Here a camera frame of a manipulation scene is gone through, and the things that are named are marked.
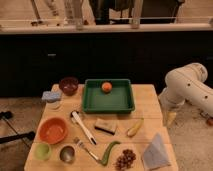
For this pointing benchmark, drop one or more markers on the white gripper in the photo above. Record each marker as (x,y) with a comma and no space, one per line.
(170,103)

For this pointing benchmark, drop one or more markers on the yellow banana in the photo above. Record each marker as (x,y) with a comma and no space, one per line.
(134,129)

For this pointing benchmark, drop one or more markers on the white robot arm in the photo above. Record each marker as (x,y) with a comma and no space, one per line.
(186,83)

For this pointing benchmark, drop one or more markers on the dark maroon bowl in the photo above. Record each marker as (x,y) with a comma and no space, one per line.
(68,85)

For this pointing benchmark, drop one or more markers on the orange red bowl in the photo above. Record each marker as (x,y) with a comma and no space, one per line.
(53,130)

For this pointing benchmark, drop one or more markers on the green plastic tray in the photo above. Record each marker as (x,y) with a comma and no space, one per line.
(119,100)

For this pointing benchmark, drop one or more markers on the grey folded cloth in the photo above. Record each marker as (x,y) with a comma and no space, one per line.
(155,155)

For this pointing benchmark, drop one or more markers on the orange fruit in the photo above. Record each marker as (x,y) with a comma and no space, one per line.
(106,87)

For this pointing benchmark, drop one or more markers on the wooden block brush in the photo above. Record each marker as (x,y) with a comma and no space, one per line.
(106,126)

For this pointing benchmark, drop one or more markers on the bunch of dark grapes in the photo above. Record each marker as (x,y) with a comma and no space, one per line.
(126,160)

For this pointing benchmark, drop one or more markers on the green chili pepper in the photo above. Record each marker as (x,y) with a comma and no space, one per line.
(105,157)

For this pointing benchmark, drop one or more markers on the metal fork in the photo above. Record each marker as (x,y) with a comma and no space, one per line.
(80,143)

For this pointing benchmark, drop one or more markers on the small metal cup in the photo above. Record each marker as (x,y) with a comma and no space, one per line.
(67,154)

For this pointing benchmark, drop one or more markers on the clear glass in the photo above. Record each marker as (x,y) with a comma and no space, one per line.
(54,105)

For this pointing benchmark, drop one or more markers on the light green cup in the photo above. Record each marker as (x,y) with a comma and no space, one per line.
(42,151)

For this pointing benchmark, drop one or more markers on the black tripod stand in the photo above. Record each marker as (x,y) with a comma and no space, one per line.
(6,116)

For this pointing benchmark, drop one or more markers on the white handled spatula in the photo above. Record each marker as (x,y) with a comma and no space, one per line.
(75,116)

